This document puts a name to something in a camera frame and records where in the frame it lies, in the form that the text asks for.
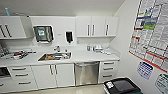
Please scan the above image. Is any steel paper towel dispenser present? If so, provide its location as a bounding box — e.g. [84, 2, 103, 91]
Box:
[32, 24, 55, 44]

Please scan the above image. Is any black soap dispenser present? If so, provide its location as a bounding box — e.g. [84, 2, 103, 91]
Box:
[65, 30, 74, 44]

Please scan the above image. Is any large colourful wall poster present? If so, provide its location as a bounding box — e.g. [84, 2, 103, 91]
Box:
[128, 0, 168, 73]

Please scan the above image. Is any chrome faucet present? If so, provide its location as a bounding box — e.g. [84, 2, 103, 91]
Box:
[52, 44, 63, 54]

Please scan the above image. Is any white cloth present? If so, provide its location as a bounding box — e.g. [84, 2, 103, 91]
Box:
[101, 48, 115, 56]

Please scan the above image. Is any black microwave oven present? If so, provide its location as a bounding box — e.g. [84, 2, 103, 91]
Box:
[0, 66, 13, 80]

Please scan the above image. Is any white three-door wall cabinet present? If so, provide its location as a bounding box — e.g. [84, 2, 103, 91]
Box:
[75, 15, 119, 38]

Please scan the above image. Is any stainless steel sink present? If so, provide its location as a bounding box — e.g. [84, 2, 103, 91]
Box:
[37, 51, 73, 63]

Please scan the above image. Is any bottle on cabinet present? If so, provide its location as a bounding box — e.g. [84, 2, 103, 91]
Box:
[4, 7, 12, 17]

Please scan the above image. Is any stack of white plates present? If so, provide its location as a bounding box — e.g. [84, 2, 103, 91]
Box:
[92, 44, 105, 53]

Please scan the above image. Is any white narrow drawer cabinet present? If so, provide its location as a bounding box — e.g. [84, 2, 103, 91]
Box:
[99, 59, 120, 84]

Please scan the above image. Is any grey bin black lid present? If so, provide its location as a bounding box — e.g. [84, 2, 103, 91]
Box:
[103, 77, 144, 94]

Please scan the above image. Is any stainless steel dishwasher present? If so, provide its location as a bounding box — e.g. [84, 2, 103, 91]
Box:
[73, 60, 100, 87]

